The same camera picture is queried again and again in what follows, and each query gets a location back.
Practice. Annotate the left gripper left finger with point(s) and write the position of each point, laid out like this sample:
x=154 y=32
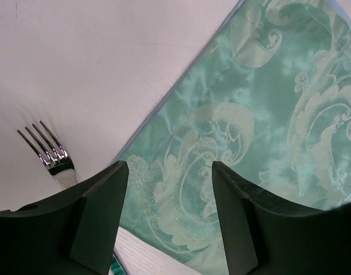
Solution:
x=71 y=232

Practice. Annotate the fork with teal handle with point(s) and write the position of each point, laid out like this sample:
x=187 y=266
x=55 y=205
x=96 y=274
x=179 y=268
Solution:
x=51 y=153

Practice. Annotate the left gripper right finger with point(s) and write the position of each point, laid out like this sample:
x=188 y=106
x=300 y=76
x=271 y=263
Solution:
x=267 y=234

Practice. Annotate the green patterned cloth napkin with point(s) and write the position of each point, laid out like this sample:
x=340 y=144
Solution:
x=271 y=98

